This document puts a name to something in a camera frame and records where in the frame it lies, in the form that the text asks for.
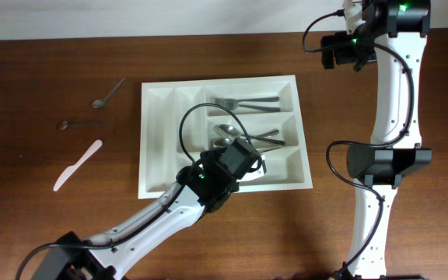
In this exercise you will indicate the white plastic cutlery tray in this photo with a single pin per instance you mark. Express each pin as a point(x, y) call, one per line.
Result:
point(179, 120)

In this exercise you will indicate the small dark teaspoon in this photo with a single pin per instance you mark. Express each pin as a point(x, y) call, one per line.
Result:
point(67, 124)

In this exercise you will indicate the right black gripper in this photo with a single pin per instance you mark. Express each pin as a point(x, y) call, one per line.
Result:
point(328, 50)

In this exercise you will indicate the small steel teaspoon upper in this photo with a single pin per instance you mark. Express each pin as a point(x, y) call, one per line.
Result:
point(99, 103)

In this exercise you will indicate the steel tablespoon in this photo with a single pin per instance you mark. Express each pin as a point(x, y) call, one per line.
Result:
point(226, 141)
point(227, 130)

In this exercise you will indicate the long steel tongs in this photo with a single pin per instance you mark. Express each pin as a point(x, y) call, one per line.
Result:
point(269, 149)

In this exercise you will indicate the steel fork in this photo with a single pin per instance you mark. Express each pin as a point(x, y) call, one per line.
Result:
point(233, 106)
point(264, 99)

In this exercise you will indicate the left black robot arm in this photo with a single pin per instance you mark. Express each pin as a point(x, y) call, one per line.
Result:
point(199, 189)

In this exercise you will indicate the pink plastic knife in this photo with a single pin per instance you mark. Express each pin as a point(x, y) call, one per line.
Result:
point(68, 171)

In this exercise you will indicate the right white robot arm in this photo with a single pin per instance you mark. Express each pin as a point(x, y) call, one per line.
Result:
point(393, 34)

